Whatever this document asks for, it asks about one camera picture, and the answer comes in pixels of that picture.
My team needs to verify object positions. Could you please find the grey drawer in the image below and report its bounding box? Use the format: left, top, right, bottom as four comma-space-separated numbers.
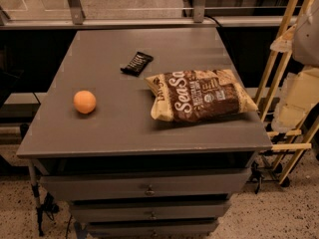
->
87, 220, 218, 238
40, 168, 250, 201
70, 200, 230, 223

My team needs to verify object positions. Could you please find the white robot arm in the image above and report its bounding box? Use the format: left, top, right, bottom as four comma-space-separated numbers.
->
270, 0, 319, 133

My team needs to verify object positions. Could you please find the metal railing with glass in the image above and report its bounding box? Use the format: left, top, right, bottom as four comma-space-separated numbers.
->
0, 0, 289, 29

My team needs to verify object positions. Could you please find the brown and cream chip bag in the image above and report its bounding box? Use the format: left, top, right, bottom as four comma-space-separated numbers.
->
146, 69, 258, 122

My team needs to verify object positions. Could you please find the bottom grey drawer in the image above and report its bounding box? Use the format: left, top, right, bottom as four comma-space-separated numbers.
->
87, 220, 218, 238

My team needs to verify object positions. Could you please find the middle grey drawer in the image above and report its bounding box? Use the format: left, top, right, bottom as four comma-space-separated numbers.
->
70, 200, 230, 223

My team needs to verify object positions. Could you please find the grey drawer cabinet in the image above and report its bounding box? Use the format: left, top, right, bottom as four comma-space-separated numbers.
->
17, 27, 271, 227

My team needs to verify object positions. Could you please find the top grey drawer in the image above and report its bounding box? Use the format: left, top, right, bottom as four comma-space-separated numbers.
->
40, 168, 250, 201

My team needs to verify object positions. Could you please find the wooden rack frame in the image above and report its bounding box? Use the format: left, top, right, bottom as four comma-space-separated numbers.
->
254, 0, 319, 187

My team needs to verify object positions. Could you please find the black cable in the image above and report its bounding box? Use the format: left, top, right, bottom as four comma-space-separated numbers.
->
204, 14, 238, 68

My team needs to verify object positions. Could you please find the black snack bar wrapper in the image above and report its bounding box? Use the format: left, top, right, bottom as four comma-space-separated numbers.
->
121, 52, 154, 77

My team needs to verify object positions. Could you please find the tripod leg stand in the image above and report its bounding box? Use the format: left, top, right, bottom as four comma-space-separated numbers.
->
28, 161, 60, 237

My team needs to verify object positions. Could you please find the orange ball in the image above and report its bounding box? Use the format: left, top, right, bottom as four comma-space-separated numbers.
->
73, 91, 97, 115

